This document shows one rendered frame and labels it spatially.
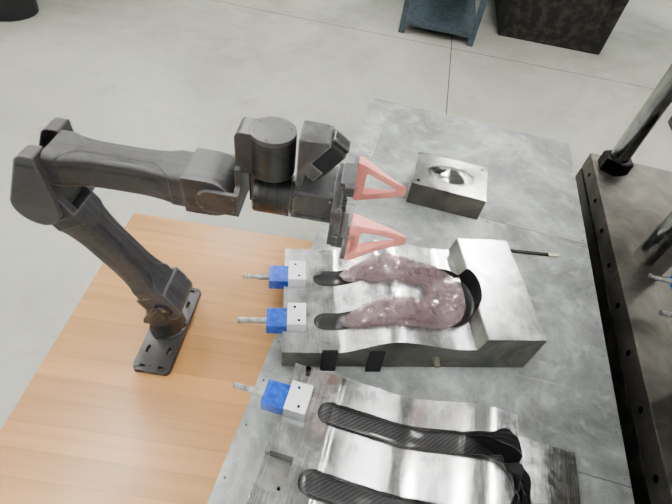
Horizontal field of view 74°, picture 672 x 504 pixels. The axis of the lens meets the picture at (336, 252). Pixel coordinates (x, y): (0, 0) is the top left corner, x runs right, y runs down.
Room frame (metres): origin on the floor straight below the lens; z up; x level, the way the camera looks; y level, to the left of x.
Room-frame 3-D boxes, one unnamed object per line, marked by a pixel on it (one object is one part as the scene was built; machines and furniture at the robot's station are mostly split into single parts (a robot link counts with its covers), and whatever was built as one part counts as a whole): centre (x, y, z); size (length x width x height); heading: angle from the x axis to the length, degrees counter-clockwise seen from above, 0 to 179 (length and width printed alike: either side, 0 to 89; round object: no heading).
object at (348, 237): (0.42, -0.04, 1.20); 0.09 x 0.07 x 0.07; 91
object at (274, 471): (0.19, 0.04, 0.87); 0.05 x 0.05 x 0.04; 83
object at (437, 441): (0.22, -0.18, 0.92); 0.35 x 0.16 x 0.09; 83
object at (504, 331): (0.58, -0.16, 0.86); 0.50 x 0.26 x 0.11; 100
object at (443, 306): (0.57, -0.15, 0.90); 0.26 x 0.18 x 0.08; 100
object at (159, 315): (0.45, 0.30, 0.90); 0.09 x 0.06 x 0.06; 0
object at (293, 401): (0.30, 0.07, 0.89); 0.13 x 0.05 x 0.05; 83
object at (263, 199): (0.45, 0.09, 1.21); 0.07 x 0.06 x 0.07; 91
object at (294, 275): (0.58, 0.12, 0.86); 0.13 x 0.05 x 0.05; 100
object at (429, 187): (1.01, -0.28, 0.84); 0.20 x 0.15 x 0.07; 83
